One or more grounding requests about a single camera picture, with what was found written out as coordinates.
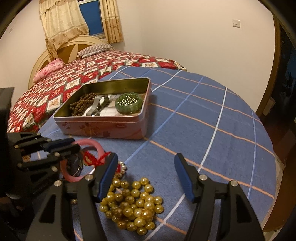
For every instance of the beige curtain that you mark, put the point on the beige curtain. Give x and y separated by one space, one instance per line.
62 21
111 21

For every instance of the red patchwork bedspread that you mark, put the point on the red patchwork bedspread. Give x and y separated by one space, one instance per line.
39 102

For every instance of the small silver bead strand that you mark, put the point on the small silver bead strand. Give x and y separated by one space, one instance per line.
125 100

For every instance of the red tassel knot charm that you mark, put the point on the red tassel knot charm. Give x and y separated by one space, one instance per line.
90 160

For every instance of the pink metal tin box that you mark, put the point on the pink metal tin box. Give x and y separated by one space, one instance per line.
70 120

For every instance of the cream wooden headboard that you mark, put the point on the cream wooden headboard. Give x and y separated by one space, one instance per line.
67 52

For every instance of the beige right curtain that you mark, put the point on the beige right curtain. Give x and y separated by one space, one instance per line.
111 21

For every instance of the silver watch band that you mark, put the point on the silver watch band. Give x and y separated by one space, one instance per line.
100 101

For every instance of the blue window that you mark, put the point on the blue window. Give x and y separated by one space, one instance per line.
90 10

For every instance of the brown wooden door frame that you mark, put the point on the brown wooden door frame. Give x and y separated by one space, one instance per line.
274 69

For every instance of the beige left curtain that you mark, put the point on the beige left curtain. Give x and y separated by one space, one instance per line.
62 21

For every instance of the green jade bangle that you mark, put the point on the green jade bangle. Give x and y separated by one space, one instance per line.
130 109

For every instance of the striped pillow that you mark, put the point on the striped pillow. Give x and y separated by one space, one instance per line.
94 49

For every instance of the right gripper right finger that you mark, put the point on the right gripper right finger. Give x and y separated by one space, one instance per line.
237 219

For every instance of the white wall switch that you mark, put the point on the white wall switch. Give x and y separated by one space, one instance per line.
236 23

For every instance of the pink jade bangle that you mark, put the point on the pink jade bangle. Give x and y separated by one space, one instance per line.
83 142

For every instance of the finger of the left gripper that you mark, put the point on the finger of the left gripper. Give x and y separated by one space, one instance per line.
53 141
57 153

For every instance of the pink pillow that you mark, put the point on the pink pillow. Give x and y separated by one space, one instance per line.
53 66

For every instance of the blue plaid tablecloth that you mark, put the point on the blue plaid tablecloth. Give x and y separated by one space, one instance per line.
214 129

